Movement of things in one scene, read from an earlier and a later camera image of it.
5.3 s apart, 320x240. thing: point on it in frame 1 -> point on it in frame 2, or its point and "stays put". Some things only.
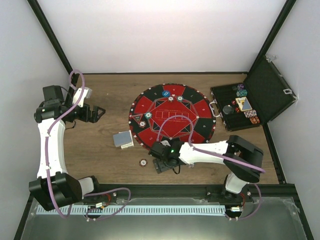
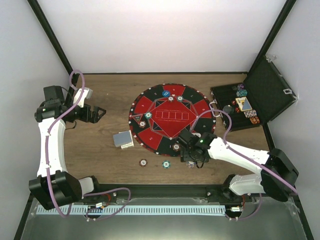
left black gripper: (94, 118) stays put
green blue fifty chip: (148, 115) stays put
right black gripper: (160, 166) -> (185, 156)
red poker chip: (143, 162) stays put
